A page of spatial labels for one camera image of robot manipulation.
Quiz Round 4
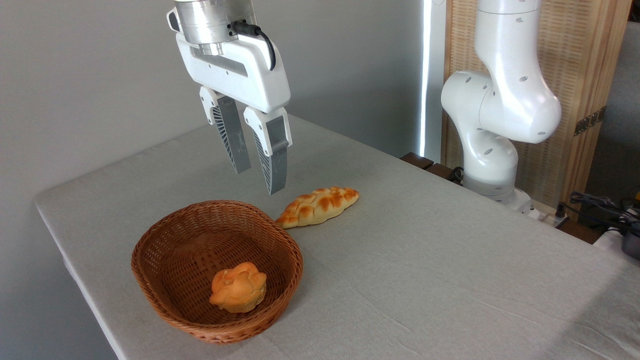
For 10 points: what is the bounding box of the long braided bread loaf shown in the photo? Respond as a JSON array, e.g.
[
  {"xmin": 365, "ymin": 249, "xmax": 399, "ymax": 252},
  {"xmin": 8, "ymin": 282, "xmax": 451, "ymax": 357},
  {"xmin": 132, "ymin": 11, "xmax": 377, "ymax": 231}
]
[{"xmin": 275, "ymin": 186, "xmax": 360, "ymax": 230}]

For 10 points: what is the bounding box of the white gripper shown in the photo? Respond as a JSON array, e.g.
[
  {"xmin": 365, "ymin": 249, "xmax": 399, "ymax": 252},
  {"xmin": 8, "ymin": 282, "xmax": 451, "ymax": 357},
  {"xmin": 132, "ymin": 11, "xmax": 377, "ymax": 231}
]
[{"xmin": 175, "ymin": 33, "xmax": 293, "ymax": 196}]

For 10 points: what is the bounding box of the white power strip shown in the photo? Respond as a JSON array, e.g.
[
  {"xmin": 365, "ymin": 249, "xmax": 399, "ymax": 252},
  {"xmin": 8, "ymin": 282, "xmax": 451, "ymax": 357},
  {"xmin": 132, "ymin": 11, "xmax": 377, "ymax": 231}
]
[{"xmin": 529, "ymin": 200, "xmax": 572, "ymax": 229}]

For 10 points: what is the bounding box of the dark brown wooden block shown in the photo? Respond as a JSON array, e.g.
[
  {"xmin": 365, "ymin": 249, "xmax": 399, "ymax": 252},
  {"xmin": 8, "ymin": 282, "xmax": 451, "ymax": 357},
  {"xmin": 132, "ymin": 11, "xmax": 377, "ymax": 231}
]
[
  {"xmin": 400, "ymin": 152, "xmax": 435, "ymax": 170},
  {"xmin": 425, "ymin": 163, "xmax": 464, "ymax": 185}
]

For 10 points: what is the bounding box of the white vertical frame strip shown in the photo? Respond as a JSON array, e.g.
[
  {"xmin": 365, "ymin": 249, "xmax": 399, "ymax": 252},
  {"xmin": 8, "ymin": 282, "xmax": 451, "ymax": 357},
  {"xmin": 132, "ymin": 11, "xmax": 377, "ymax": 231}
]
[{"xmin": 419, "ymin": 0, "xmax": 448, "ymax": 164}]

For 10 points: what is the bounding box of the black cable bundle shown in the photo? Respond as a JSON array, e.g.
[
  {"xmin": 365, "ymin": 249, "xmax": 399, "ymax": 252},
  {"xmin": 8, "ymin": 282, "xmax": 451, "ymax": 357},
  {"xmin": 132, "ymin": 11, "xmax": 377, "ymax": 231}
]
[{"xmin": 569, "ymin": 191, "xmax": 640, "ymax": 232}]

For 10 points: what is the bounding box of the wooden folding screen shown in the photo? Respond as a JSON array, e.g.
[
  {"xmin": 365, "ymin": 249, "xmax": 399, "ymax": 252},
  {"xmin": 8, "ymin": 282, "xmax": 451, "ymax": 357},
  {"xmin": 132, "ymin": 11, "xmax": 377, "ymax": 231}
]
[{"xmin": 442, "ymin": 0, "xmax": 634, "ymax": 221}]

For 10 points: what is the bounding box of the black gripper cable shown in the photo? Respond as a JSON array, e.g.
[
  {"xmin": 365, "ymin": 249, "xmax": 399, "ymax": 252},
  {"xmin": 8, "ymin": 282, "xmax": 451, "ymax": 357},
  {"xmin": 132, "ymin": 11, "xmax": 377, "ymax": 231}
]
[{"xmin": 230, "ymin": 20, "xmax": 277, "ymax": 71}]

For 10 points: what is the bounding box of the round orange bread roll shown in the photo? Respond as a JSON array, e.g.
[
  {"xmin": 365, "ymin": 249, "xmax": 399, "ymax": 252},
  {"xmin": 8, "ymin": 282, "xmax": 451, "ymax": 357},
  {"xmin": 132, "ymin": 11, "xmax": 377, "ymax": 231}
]
[{"xmin": 209, "ymin": 261, "xmax": 268, "ymax": 314}]

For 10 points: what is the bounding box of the brown woven wicker basket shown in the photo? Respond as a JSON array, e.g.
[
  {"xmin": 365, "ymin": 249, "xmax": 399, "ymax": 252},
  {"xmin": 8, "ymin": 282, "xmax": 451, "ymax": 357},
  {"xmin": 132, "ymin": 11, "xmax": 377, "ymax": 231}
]
[{"xmin": 131, "ymin": 200, "xmax": 304, "ymax": 345}]

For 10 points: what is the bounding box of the dark metal screen hinge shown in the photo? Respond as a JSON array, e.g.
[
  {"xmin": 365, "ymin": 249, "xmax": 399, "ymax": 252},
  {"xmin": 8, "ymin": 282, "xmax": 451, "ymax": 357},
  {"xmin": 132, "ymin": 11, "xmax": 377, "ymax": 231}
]
[{"xmin": 573, "ymin": 105, "xmax": 607, "ymax": 137}]

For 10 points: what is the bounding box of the grey tablecloth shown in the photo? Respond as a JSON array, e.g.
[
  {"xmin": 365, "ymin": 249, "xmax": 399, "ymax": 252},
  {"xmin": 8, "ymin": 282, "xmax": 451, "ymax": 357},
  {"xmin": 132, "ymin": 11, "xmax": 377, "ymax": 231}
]
[{"xmin": 34, "ymin": 114, "xmax": 640, "ymax": 360}]

